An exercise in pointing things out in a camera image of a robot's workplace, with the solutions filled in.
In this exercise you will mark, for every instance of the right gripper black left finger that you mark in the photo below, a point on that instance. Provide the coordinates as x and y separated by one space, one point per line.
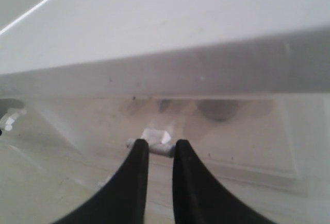
123 198

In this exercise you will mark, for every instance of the white plastic drawer cabinet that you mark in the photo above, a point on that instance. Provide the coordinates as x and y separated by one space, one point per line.
159 49

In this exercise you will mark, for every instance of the clear drawer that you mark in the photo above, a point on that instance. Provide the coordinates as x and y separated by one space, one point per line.
241 140

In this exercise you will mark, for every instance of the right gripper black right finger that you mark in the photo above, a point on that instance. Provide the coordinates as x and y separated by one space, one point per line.
198 197

